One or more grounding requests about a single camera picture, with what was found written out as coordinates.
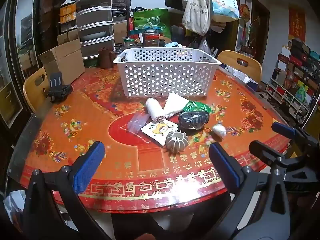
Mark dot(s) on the green foil packet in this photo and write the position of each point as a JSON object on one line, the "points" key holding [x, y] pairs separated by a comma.
{"points": [[193, 106]]}

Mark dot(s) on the red wall poster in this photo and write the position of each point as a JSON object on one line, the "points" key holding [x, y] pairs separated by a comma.
{"points": [[297, 25]]}

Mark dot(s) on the white cartoon print packet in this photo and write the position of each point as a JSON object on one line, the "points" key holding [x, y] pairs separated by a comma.
{"points": [[157, 131]]}

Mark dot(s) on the yellow box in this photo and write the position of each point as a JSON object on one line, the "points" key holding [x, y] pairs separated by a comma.
{"points": [[67, 12]]}

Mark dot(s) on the black clamp phone holder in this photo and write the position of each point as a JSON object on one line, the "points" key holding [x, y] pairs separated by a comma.
{"points": [[58, 92]]}

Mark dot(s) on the white perforated plastic basket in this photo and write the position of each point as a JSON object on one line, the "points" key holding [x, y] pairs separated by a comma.
{"points": [[162, 80]]}

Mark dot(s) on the white soft packet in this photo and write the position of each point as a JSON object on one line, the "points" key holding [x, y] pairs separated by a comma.
{"points": [[175, 103]]}

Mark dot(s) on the crumpled translucent plastic bag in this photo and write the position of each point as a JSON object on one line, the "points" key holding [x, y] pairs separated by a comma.
{"points": [[205, 46]]}

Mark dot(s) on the white tissue roll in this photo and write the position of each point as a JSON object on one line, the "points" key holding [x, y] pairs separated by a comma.
{"points": [[153, 107]]}

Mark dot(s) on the blue printed tote bag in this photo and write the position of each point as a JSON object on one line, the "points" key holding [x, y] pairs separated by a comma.
{"points": [[223, 5]]}

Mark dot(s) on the small glass jar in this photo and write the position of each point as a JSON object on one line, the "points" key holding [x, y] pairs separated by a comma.
{"points": [[128, 43]]}

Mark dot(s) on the beige canvas tote bag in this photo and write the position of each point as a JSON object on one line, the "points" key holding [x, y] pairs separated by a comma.
{"points": [[196, 12]]}

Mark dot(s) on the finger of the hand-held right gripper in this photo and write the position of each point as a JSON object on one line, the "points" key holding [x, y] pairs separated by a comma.
{"points": [[262, 150], [282, 129]]}

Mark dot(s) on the black rolled cloth bundle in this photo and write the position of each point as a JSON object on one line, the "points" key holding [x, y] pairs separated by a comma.
{"points": [[192, 120]]}

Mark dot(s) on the green shopping bag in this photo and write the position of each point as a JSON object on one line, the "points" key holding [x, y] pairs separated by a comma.
{"points": [[152, 20]]}

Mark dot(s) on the glass jars group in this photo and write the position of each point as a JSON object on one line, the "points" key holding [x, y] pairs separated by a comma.
{"points": [[151, 41]]}

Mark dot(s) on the closed cardboard box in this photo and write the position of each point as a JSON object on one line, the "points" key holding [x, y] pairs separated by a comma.
{"points": [[120, 31]]}

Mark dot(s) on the brown canister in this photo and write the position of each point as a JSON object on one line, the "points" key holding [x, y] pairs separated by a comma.
{"points": [[105, 58]]}

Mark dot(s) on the small white wad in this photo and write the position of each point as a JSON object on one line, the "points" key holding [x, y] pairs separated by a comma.
{"points": [[220, 130]]}

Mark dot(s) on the shelf with boxes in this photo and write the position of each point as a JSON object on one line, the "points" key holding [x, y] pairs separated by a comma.
{"points": [[295, 80]]}

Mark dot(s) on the wooden chair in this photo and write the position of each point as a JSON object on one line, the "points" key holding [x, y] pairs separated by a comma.
{"points": [[230, 60], [32, 92]]}

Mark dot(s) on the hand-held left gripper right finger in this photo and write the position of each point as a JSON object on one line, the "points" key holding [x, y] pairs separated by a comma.
{"points": [[225, 167]]}

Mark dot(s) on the grey ribbed round holder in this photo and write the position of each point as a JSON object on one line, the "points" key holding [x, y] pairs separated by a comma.
{"points": [[175, 142]]}

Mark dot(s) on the red round wall ornament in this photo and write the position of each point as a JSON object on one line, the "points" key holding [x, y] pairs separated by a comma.
{"points": [[245, 12]]}

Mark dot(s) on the black plastic wrapped stack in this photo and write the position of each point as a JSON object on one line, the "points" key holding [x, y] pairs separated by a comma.
{"points": [[121, 0]]}

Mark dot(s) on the small clear zip bag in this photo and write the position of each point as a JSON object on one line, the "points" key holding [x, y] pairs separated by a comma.
{"points": [[137, 122]]}

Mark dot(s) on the open cardboard box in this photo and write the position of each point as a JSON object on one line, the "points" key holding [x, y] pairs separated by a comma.
{"points": [[65, 62]]}

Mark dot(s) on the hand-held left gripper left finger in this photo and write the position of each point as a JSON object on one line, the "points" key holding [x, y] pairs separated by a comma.
{"points": [[87, 166]]}

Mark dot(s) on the blue white paper bag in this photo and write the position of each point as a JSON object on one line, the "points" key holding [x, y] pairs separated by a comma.
{"points": [[240, 75]]}

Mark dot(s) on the red printed tablecloth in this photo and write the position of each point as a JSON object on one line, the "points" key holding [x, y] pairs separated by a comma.
{"points": [[100, 92]]}

